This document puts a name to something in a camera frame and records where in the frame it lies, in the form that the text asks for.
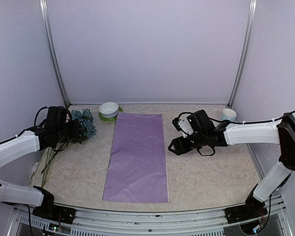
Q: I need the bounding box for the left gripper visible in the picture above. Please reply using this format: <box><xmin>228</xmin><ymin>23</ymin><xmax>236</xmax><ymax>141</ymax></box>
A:
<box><xmin>55</xmin><ymin>118</ymin><xmax>83</xmax><ymax>144</ymax></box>

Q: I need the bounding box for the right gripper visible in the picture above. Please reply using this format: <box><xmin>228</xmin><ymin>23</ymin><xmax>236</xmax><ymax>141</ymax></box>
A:
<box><xmin>168</xmin><ymin>130</ymin><xmax>207</xmax><ymax>155</ymax></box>

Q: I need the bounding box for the blue fake flower bunch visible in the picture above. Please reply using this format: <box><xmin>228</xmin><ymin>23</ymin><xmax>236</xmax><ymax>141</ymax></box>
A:
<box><xmin>41</xmin><ymin>109</ymin><xmax>96</xmax><ymax>187</ymax></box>

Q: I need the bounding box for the purple wrapping paper sheet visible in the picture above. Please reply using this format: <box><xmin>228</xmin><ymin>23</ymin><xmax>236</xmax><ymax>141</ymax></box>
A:
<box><xmin>103</xmin><ymin>112</ymin><xmax>169</xmax><ymax>204</ymax></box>

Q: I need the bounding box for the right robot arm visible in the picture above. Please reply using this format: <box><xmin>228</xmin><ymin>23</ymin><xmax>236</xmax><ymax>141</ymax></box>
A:
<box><xmin>168</xmin><ymin>110</ymin><xmax>295</xmax><ymax>218</ymax></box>

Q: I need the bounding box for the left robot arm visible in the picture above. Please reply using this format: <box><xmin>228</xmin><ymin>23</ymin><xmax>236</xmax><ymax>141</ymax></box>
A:
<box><xmin>0</xmin><ymin>106</ymin><xmax>83</xmax><ymax>219</ymax></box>

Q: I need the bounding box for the green plate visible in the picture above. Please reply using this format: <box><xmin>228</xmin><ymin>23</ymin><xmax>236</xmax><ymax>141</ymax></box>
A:
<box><xmin>98</xmin><ymin>107</ymin><xmax>123</xmax><ymax>121</ymax></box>

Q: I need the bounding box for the white ceramic bowl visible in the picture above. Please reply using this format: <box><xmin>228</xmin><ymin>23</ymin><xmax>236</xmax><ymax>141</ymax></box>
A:
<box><xmin>99</xmin><ymin>102</ymin><xmax>119</xmax><ymax>118</ymax></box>

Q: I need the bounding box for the light blue mug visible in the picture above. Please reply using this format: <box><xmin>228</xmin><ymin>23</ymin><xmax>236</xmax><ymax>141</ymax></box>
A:
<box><xmin>221</xmin><ymin>108</ymin><xmax>237</xmax><ymax>122</ymax></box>

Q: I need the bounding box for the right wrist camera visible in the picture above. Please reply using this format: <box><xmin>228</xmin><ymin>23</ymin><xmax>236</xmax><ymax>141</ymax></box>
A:
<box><xmin>172</xmin><ymin>115</ymin><xmax>194</xmax><ymax>138</ymax></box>

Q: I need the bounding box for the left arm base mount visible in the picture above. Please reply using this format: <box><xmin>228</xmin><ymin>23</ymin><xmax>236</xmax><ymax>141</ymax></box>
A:
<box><xmin>32</xmin><ymin>205</ymin><xmax>76</xmax><ymax>225</ymax></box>

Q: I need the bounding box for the front aluminium rail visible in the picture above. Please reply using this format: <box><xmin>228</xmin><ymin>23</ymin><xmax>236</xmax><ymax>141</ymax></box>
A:
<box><xmin>13</xmin><ymin>194</ymin><xmax>292</xmax><ymax>236</ymax></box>

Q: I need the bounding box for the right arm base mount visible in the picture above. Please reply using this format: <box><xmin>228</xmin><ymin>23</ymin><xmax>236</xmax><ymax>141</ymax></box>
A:
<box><xmin>225</xmin><ymin>205</ymin><xmax>268</xmax><ymax>224</ymax></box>

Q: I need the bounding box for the left aluminium frame post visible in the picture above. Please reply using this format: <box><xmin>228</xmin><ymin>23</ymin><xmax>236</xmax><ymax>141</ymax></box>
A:
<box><xmin>39</xmin><ymin>0</ymin><xmax>70</xmax><ymax>108</ymax></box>

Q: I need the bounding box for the aluminium frame post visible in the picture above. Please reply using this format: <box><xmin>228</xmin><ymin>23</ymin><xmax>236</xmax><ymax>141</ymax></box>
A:
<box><xmin>39</xmin><ymin>0</ymin><xmax>70</xmax><ymax>108</ymax></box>
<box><xmin>227</xmin><ymin>0</ymin><xmax>257</xmax><ymax>108</ymax></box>

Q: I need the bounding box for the right aluminium frame post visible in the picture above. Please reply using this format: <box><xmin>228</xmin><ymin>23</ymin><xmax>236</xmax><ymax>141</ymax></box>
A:
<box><xmin>227</xmin><ymin>0</ymin><xmax>257</xmax><ymax>108</ymax></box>

